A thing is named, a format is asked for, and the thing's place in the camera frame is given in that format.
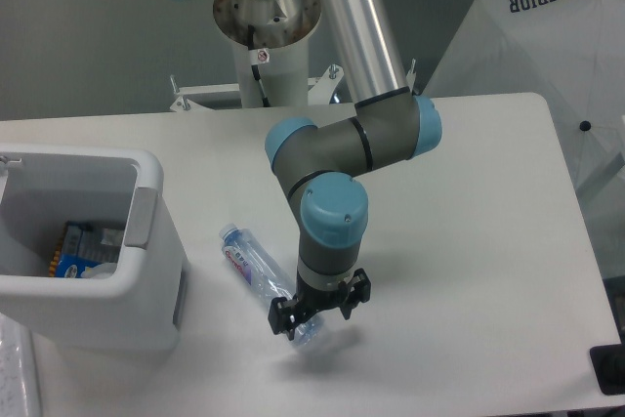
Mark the white Superior umbrella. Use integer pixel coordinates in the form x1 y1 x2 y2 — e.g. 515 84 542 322
425 0 624 278

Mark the black device at table edge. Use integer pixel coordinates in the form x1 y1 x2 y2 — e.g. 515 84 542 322
590 344 624 396

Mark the clear plastic water bottle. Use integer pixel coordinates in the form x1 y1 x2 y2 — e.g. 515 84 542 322
219 224 324 354

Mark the blue yellow snack wrapper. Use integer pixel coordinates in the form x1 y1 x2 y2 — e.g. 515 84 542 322
48 222 124 279

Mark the white tissue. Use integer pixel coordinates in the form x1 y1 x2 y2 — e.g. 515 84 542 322
81 263 117 279

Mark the white trash can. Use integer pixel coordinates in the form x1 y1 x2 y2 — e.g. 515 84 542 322
1 143 188 351

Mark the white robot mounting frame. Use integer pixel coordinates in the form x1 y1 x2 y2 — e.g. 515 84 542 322
168 58 419 113

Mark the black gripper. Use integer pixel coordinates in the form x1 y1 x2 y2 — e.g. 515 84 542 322
269 268 371 341

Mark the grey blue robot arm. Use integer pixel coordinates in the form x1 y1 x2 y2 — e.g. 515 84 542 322
213 0 442 337

